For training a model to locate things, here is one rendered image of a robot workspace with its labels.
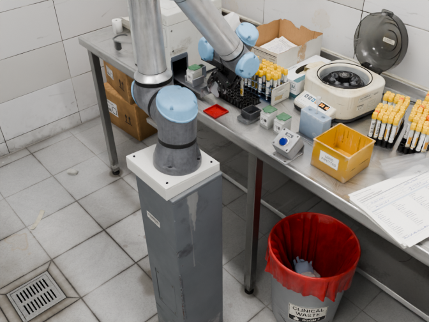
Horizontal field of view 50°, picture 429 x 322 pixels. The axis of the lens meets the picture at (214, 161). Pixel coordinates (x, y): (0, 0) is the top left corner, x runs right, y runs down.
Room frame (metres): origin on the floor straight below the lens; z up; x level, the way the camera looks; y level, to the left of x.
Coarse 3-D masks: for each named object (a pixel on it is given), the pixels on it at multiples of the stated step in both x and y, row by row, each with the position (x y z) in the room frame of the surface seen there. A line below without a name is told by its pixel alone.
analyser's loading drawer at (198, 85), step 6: (174, 72) 1.70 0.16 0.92; (180, 72) 1.70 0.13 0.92; (174, 78) 1.66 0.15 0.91; (180, 78) 1.65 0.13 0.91; (186, 78) 1.62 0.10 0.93; (198, 78) 1.60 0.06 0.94; (186, 84) 1.60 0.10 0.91; (192, 84) 1.58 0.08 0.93; (198, 84) 1.60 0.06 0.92; (204, 84) 1.60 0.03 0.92; (198, 90) 1.55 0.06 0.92; (204, 90) 1.54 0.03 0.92
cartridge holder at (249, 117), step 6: (246, 108) 1.43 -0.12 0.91; (252, 108) 1.45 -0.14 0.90; (258, 108) 1.42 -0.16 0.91; (240, 114) 1.42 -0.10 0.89; (246, 114) 1.39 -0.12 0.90; (252, 114) 1.39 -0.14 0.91; (258, 114) 1.40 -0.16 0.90; (240, 120) 1.39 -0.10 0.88; (246, 120) 1.38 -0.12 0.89; (252, 120) 1.38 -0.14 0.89
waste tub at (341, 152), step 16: (336, 128) 1.21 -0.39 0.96; (320, 144) 1.12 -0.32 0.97; (336, 144) 1.22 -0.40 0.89; (352, 144) 1.18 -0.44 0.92; (368, 144) 1.11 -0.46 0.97; (320, 160) 1.11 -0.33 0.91; (336, 160) 1.07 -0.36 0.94; (352, 160) 1.06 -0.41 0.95; (368, 160) 1.12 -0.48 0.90; (336, 176) 1.06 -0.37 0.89; (352, 176) 1.07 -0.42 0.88
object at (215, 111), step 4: (216, 104) 1.50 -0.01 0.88; (208, 108) 1.48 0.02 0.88; (212, 108) 1.48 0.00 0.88; (216, 108) 1.48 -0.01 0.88; (220, 108) 1.48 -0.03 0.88; (224, 108) 1.47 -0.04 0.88; (204, 112) 1.46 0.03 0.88; (208, 112) 1.44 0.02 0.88; (212, 112) 1.45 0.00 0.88; (216, 112) 1.45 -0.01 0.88; (220, 112) 1.45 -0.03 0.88; (224, 112) 1.44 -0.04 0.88; (212, 116) 1.42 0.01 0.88; (216, 116) 1.42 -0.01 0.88
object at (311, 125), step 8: (304, 112) 1.30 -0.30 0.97; (312, 112) 1.29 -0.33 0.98; (320, 112) 1.29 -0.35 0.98; (304, 120) 1.30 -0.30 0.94; (312, 120) 1.27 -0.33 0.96; (320, 120) 1.24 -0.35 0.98; (328, 120) 1.25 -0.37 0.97; (304, 128) 1.29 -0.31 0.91; (312, 128) 1.26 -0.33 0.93; (320, 128) 1.24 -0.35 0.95; (328, 128) 1.25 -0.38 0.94; (304, 136) 1.28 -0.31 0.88; (312, 136) 1.26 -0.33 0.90; (312, 144) 1.24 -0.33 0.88
